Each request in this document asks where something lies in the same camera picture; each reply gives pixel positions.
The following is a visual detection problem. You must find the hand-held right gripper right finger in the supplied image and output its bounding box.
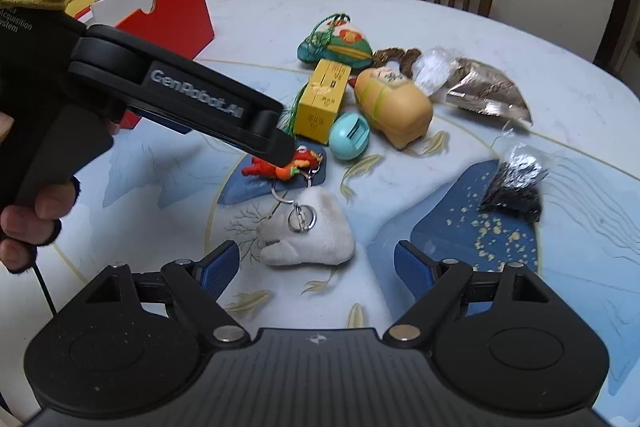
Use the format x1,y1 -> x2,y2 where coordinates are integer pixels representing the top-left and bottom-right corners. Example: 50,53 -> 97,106
382,239 -> 553,342

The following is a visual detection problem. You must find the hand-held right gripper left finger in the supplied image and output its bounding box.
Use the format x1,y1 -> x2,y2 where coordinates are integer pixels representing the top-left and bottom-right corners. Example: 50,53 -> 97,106
85,241 -> 251,349

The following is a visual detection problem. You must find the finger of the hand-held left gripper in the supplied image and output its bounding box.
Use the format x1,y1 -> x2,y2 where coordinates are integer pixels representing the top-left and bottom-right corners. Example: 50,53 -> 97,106
120,31 -> 297,165
127,104 -> 201,136

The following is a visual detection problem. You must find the red cardboard box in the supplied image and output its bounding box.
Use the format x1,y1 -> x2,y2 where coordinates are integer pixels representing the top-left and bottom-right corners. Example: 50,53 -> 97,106
90,0 -> 216,130

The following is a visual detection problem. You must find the red horse keychain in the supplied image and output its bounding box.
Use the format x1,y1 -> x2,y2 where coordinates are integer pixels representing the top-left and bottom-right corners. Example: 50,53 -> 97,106
241,147 -> 323,182

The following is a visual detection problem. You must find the white tooth plush keychain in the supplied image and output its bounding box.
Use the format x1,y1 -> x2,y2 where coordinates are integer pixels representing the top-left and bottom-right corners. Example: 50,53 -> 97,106
256,177 -> 357,267

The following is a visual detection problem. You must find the small yellow box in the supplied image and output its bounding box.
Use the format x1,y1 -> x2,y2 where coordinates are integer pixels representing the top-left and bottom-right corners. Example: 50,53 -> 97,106
292,59 -> 351,142

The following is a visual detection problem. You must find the teal egg-shaped sharpener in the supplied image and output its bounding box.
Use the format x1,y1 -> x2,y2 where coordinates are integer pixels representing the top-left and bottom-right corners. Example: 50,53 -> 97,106
328,112 -> 372,162

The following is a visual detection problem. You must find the beige plush toy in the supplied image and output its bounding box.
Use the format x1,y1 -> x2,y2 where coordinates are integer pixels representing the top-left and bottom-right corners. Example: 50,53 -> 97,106
354,67 -> 433,151

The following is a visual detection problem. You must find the foil snack bag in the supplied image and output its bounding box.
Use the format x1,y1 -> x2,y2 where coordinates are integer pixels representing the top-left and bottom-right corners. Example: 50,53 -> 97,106
445,57 -> 533,128

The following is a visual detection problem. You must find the person's left hand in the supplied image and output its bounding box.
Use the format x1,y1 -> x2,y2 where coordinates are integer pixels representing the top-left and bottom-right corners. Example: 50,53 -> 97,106
0,114 -> 78,275

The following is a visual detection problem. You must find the green embroidered sachet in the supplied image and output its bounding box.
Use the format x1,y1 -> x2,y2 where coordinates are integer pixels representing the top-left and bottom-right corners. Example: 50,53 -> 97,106
296,13 -> 375,68

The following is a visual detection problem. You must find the yellow cord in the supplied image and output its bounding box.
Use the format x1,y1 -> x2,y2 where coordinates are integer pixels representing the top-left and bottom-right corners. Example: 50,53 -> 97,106
0,0 -> 68,12

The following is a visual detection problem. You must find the black cable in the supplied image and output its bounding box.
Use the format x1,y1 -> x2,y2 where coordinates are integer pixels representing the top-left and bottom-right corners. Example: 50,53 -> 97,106
31,252 -> 58,315

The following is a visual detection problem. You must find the brown bead bracelet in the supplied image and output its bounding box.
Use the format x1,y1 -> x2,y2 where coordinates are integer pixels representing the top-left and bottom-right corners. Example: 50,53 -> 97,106
372,48 -> 423,75

